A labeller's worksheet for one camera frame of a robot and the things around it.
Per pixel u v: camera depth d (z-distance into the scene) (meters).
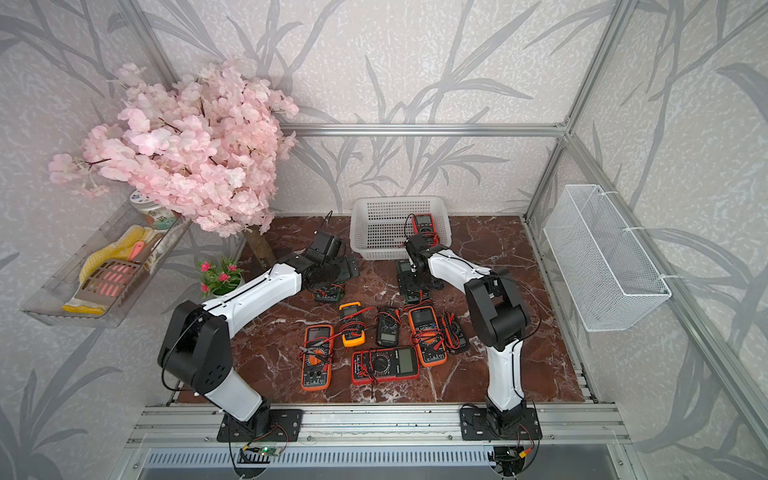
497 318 0.52
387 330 0.87
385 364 0.81
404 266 1.04
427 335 0.85
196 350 0.44
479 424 0.74
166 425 0.76
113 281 0.60
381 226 1.28
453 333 0.86
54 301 0.57
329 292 0.94
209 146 0.54
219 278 0.87
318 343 0.83
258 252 0.96
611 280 0.60
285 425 0.73
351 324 0.87
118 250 0.67
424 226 1.11
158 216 0.71
